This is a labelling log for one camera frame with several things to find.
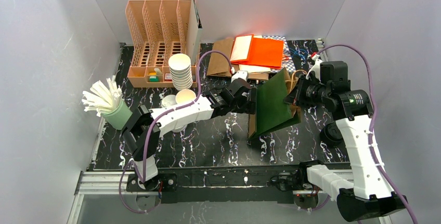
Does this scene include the green paper bag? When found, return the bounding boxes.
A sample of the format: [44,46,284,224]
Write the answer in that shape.
[248,68,301,140]

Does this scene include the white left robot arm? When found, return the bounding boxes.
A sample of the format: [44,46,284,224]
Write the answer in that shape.
[121,75,257,187]

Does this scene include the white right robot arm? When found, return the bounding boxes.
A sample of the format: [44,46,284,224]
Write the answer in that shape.
[284,61,406,222]

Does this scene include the white cream paper bag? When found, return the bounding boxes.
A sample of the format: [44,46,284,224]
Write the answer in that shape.
[239,64,271,74]

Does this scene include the checkered blue white bag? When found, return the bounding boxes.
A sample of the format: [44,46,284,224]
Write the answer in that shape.
[263,36,296,74]

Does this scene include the orange paper bag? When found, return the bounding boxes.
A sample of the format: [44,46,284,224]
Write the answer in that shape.
[230,34,284,69]

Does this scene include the stack of black cup lids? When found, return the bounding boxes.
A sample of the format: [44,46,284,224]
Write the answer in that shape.
[319,122,344,148]

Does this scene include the single white paper cup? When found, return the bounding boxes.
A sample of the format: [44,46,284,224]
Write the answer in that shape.
[175,89,197,104]

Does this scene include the stack of white paper cups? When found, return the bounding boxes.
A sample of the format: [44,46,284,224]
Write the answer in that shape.
[168,54,193,90]

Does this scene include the white cup lid stack front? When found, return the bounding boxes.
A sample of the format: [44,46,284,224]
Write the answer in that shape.
[172,125,187,133]

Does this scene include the white cup lid stack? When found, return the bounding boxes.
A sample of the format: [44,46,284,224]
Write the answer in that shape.
[161,95,177,108]
[172,125,187,133]

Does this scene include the white cup lid stack back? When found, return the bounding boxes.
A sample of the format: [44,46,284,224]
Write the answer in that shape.
[161,95,177,108]

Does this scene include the peach plastic file organizer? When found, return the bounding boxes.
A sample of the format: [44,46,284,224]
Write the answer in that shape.
[125,0,202,88]

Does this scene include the green straw holder cup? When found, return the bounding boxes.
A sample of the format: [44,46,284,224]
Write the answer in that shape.
[101,100,133,130]

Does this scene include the bundle of white wrapped straws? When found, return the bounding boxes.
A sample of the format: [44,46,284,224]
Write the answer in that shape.
[81,75,123,117]

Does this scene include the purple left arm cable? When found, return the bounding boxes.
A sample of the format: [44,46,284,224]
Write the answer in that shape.
[118,50,235,215]

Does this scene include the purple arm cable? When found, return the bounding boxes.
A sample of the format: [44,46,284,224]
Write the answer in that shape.
[118,50,235,215]
[310,44,419,224]

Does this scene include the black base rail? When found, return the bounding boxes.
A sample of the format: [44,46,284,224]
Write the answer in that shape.
[125,165,319,208]

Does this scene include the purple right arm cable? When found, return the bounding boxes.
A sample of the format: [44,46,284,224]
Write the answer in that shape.
[310,44,419,224]

